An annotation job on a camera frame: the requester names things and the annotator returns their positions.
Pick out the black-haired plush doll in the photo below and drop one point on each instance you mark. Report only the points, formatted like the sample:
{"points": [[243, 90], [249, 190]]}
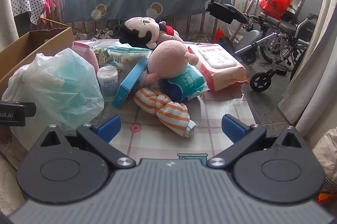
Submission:
{"points": [[142, 26]]}

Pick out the white tissue pack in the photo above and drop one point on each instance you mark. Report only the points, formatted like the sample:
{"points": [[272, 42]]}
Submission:
{"points": [[126, 54]]}

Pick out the beige curtain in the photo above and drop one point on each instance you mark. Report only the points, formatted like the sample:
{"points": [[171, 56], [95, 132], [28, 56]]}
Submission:
{"points": [[8, 3], [310, 55]]}

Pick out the white cylindrical container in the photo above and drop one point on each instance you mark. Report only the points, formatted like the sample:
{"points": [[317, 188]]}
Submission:
{"points": [[108, 82]]}

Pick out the brown white sneaker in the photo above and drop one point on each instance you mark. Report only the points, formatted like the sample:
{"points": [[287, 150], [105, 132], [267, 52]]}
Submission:
{"points": [[109, 33]]}

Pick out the blue box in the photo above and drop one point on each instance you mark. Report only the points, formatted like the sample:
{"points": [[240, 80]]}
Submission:
{"points": [[130, 82]]}

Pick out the checkered tablecloth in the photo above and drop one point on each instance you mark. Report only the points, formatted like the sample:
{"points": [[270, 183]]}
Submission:
{"points": [[158, 139]]}

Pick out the pink textured cloth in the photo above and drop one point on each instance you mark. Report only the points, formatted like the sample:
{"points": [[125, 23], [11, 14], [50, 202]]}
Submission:
{"points": [[85, 54]]}

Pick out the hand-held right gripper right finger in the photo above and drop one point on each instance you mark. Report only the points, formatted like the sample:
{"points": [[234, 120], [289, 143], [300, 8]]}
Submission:
{"points": [[233, 128]]}

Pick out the green patterned cloth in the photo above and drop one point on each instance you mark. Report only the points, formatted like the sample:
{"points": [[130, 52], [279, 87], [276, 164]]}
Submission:
{"points": [[101, 55]]}

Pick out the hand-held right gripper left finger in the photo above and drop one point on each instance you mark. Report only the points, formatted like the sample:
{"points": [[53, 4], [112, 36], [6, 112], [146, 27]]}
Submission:
{"points": [[109, 128]]}

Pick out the orange striped cloth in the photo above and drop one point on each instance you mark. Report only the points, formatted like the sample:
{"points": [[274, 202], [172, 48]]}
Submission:
{"points": [[168, 108]]}

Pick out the small red plastic bag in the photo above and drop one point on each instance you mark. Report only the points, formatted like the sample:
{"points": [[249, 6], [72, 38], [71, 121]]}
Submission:
{"points": [[219, 34]]}

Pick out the white star-print cloth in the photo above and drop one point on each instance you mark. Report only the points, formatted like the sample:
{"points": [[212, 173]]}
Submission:
{"points": [[26, 0]]}

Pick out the black white sneakers pair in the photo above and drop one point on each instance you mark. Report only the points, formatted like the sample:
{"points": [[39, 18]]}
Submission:
{"points": [[100, 34]]}

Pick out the pink wet wipes pack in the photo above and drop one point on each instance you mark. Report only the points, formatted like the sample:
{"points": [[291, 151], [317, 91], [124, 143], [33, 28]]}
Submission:
{"points": [[223, 66]]}

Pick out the white plastic bag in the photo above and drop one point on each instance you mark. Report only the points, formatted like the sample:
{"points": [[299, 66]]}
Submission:
{"points": [[52, 82]]}

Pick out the wheelchair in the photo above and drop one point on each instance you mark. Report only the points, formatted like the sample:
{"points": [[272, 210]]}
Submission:
{"points": [[284, 26]]}

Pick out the brown cardboard box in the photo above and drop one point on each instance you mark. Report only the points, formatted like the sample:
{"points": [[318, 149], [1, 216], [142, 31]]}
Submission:
{"points": [[34, 44]]}

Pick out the beige crumpled cloth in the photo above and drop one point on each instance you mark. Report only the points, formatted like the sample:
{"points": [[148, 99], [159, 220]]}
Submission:
{"points": [[326, 155]]}

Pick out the blue tissue pack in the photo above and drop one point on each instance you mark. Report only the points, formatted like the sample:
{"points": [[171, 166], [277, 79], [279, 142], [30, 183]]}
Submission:
{"points": [[184, 84]]}

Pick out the pink plush toy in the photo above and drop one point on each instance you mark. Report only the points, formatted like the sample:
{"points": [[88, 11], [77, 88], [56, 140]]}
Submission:
{"points": [[168, 58]]}

